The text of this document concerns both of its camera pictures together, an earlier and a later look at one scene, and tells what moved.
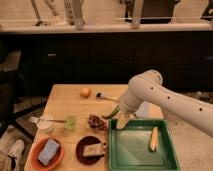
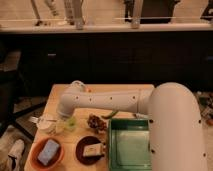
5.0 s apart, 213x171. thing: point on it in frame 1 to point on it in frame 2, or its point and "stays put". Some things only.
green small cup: [71, 123] stays put
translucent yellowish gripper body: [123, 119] to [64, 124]
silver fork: [35, 120] stays put
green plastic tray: [129, 146] stays put
